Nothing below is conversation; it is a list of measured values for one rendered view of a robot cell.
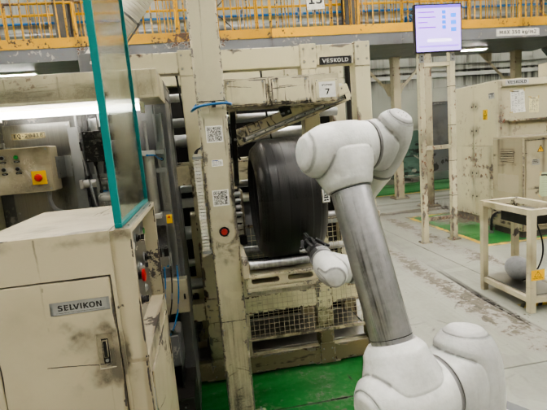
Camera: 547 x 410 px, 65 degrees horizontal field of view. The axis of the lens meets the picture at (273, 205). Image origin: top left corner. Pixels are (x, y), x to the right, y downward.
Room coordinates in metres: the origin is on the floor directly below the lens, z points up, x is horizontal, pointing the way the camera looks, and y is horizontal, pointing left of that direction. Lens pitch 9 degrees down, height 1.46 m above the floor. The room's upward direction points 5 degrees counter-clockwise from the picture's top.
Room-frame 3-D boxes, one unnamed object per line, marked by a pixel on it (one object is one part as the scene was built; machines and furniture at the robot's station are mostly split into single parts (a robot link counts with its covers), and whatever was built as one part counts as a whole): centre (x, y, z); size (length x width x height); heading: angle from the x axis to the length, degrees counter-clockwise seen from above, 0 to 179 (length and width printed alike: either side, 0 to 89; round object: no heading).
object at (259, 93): (2.40, -0.08, 1.71); 0.61 x 0.25 x 0.15; 99
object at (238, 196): (2.43, 0.27, 1.05); 0.20 x 0.15 x 0.30; 99
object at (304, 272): (1.95, -0.02, 0.83); 0.36 x 0.09 x 0.06; 99
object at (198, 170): (1.98, 0.33, 1.19); 0.05 x 0.04 x 0.48; 9
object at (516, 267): (3.40, -2.00, 0.40); 0.60 x 0.35 x 0.80; 9
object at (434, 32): (5.34, -2.11, 2.60); 0.60 x 0.05 x 0.55; 99
